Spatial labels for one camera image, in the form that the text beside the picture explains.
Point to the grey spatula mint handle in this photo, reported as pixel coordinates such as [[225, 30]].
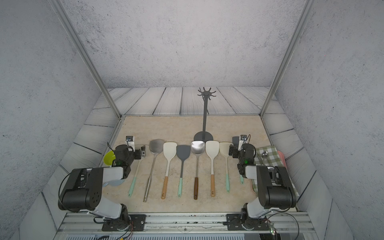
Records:
[[183, 153]]

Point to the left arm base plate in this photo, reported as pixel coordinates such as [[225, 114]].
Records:
[[131, 222]]

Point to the lime green bowl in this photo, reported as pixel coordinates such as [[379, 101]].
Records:
[[109, 158]]

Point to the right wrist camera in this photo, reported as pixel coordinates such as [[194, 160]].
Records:
[[242, 139]]

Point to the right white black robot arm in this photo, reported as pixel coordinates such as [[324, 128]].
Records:
[[275, 191]]

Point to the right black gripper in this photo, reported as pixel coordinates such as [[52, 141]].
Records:
[[235, 149]]

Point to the left aluminium frame post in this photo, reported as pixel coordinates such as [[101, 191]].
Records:
[[72, 33]]

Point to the cream utensil mint handle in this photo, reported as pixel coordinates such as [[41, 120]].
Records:
[[224, 150]]

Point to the light blue mug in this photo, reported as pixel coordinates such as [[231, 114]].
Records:
[[114, 183]]

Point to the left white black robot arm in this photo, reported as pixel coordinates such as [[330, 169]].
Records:
[[83, 189]]

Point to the pink plate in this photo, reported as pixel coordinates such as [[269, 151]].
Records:
[[282, 158]]

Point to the metal spoon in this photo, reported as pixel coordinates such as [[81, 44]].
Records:
[[265, 154]]

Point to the aluminium mounting rail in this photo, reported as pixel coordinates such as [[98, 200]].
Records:
[[189, 226]]

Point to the right aluminium frame post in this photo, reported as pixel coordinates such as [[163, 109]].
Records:
[[308, 7]]

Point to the green checkered cloth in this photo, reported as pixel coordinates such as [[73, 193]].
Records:
[[272, 160]]

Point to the grey utensil rack stand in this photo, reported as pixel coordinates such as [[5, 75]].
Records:
[[204, 135]]

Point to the cream spatula light wood handle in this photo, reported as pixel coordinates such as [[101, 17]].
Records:
[[169, 150]]

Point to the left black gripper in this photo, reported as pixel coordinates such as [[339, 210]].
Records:
[[138, 156]]

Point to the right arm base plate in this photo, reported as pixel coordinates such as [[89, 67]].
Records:
[[234, 222]]

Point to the aluminium frame post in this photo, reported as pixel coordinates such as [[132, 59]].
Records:
[[308, 7], [72, 33]]

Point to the utensil light wood handle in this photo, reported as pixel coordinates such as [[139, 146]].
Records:
[[212, 150]]

